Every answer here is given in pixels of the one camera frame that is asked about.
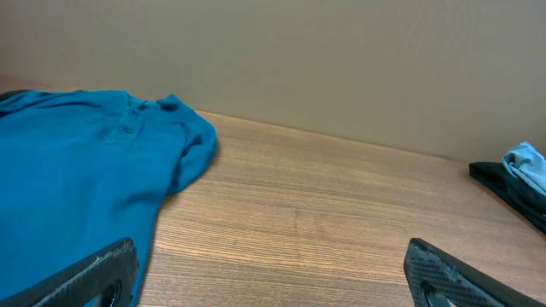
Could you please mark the blue polo shirt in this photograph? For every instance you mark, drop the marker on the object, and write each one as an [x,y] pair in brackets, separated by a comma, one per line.
[83,169]

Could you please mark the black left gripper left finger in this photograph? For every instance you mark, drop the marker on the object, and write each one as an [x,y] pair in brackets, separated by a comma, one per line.
[104,278]

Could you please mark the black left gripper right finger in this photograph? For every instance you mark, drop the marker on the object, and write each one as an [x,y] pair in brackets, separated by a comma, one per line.
[435,278]

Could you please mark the light blue denim jeans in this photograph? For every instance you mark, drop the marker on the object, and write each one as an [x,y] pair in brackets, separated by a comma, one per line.
[526,163]

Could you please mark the black folded garment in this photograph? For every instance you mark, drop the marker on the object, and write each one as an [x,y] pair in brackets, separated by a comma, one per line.
[513,190]

